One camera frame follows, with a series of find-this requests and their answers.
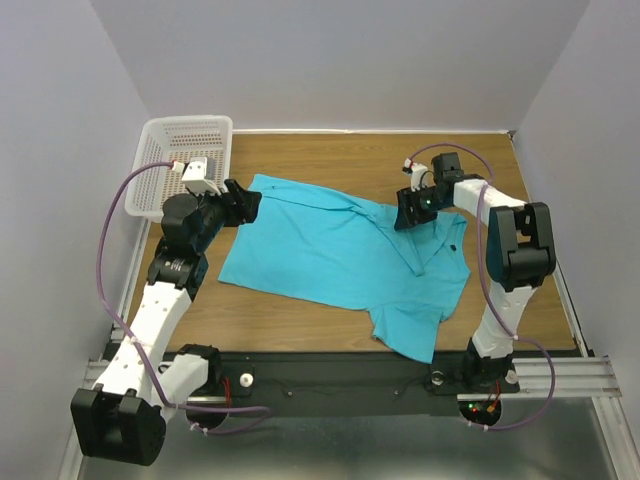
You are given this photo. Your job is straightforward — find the turquoise blue t shirt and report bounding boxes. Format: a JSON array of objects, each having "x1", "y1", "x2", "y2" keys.
[{"x1": 218, "y1": 174, "x2": 470, "y2": 364}]

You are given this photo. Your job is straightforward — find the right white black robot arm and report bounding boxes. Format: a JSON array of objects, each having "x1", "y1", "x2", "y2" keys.
[{"x1": 394, "y1": 152, "x2": 556, "y2": 389}]

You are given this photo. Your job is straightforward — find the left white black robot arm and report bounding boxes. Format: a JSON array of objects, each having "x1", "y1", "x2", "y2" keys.
[{"x1": 71, "y1": 179, "x2": 261, "y2": 466}]

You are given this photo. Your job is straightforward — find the white perforated plastic basket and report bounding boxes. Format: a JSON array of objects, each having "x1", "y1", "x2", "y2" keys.
[{"x1": 124, "y1": 115, "x2": 233, "y2": 223}]

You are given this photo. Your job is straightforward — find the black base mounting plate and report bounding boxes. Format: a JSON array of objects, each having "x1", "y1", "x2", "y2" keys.
[{"x1": 189, "y1": 351, "x2": 519, "y2": 417}]

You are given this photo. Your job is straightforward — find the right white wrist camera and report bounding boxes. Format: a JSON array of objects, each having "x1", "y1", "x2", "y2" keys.
[{"x1": 402, "y1": 158, "x2": 430, "y2": 191}]

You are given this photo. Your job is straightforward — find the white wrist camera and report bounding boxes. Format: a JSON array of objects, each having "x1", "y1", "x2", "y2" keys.
[
  {"x1": 171, "y1": 157, "x2": 221, "y2": 196},
  {"x1": 402, "y1": 158, "x2": 430, "y2": 191}
]

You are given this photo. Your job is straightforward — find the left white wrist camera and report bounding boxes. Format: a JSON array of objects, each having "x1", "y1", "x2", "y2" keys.
[{"x1": 171, "y1": 157, "x2": 221, "y2": 196}]

